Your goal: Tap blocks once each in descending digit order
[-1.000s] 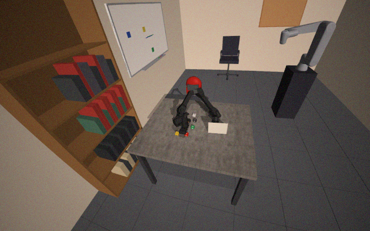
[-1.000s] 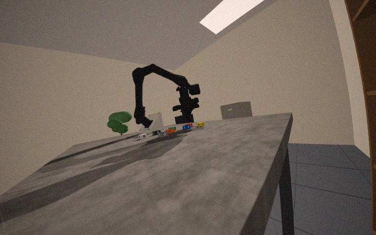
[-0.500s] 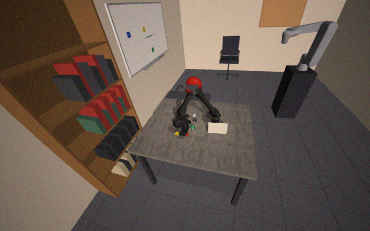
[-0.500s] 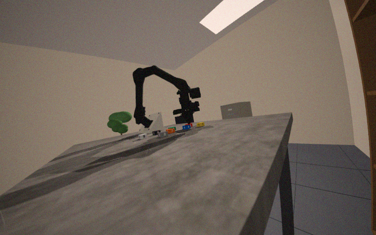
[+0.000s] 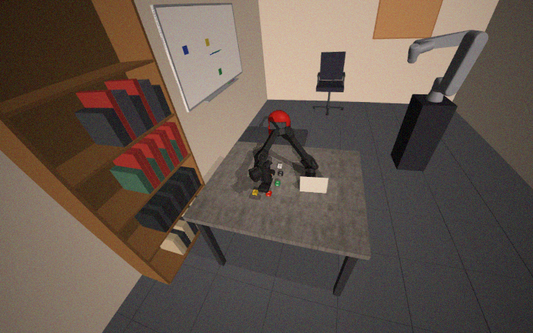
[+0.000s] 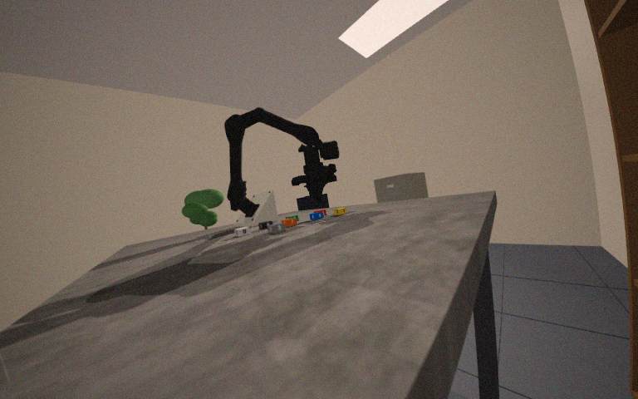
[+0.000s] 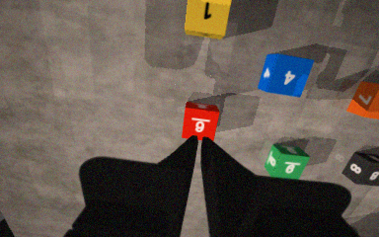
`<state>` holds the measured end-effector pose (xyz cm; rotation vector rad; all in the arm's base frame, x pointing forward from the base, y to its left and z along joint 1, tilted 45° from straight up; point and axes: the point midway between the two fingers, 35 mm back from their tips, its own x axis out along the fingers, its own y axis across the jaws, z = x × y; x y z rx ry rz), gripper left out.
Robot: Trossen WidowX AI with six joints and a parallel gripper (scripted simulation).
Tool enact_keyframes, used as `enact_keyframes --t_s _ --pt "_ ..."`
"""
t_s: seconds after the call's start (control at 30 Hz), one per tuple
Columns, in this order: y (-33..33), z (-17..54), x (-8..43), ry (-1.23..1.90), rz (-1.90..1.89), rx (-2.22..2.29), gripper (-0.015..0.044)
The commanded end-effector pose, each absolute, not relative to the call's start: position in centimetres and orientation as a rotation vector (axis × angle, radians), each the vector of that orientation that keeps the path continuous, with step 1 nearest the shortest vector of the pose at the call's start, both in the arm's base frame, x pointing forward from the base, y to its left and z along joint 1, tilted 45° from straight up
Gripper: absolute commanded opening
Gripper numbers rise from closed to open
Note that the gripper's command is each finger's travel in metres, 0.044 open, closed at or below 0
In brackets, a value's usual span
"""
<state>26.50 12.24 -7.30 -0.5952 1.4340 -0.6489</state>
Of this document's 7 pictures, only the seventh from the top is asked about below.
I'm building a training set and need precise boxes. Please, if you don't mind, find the orange block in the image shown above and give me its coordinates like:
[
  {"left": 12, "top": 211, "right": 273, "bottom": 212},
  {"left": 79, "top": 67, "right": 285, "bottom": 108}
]
[{"left": 347, "top": 81, "right": 379, "bottom": 119}]

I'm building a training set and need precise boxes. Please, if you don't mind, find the red block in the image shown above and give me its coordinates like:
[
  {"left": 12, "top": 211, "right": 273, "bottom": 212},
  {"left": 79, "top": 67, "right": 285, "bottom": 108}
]
[{"left": 182, "top": 102, "right": 220, "bottom": 141}]

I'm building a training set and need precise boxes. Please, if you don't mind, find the blue block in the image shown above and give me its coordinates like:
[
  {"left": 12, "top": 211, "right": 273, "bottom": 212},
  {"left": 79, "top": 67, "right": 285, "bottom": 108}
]
[{"left": 258, "top": 53, "right": 314, "bottom": 98}]

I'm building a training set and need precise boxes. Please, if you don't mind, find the green digit block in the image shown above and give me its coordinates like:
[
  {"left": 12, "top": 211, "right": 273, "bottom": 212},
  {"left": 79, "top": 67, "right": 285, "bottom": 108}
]
[{"left": 265, "top": 144, "right": 310, "bottom": 180}]

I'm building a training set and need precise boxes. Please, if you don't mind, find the yellow block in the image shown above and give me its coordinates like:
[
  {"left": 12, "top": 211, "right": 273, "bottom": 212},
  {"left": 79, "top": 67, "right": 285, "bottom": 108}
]
[{"left": 185, "top": 0, "right": 232, "bottom": 40}]

